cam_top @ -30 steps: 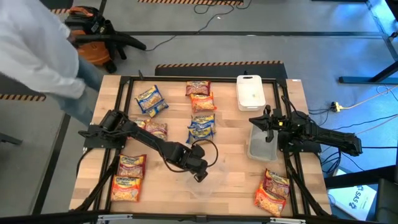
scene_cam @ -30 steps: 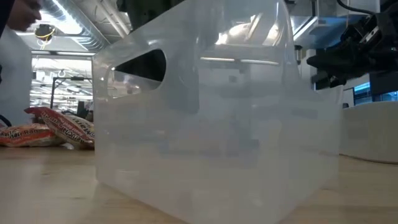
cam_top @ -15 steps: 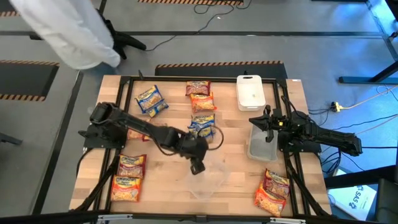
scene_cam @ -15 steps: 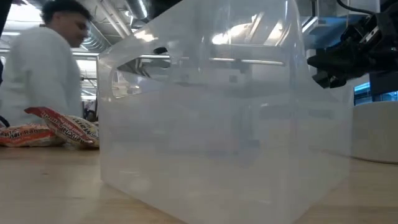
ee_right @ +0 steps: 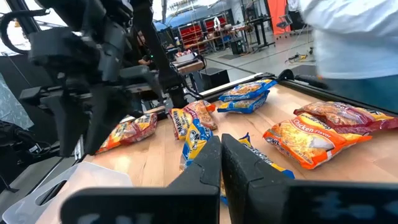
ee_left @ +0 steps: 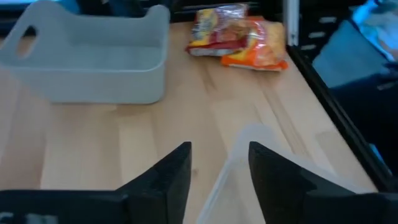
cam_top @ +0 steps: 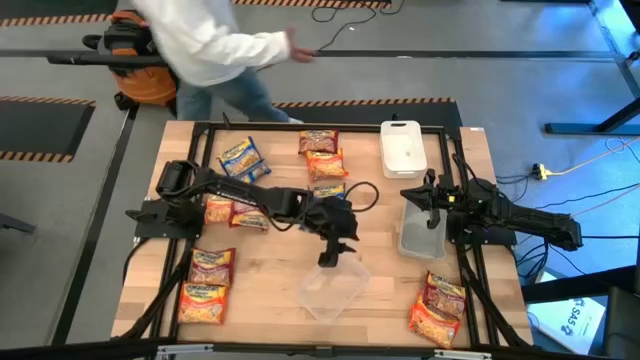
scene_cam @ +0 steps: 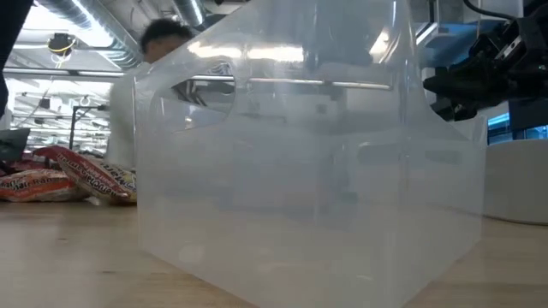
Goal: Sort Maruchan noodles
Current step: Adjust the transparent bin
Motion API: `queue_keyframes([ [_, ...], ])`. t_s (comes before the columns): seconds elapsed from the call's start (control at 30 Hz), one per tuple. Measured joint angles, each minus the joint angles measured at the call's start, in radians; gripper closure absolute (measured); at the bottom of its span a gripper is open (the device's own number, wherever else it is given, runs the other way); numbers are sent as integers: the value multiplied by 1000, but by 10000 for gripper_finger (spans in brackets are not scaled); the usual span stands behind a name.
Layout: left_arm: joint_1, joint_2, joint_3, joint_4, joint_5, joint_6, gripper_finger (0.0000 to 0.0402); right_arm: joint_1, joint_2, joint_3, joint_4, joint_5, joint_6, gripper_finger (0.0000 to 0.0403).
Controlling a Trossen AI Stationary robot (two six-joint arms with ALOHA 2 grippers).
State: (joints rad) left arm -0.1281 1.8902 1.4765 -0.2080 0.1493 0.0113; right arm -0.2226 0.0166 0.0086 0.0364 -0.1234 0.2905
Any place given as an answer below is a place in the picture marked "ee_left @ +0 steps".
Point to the white plastic bin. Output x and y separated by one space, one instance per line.
93 84

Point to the stack of blue noodle packets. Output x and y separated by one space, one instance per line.
230 186

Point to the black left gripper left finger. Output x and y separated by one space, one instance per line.
168 186

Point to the orange chicken ramen pack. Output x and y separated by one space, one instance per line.
264 49

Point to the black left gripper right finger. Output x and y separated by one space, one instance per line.
276 186

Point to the red beef ramen pack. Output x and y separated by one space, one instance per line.
217 37

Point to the silver aluminium bracket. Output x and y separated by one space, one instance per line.
291 21

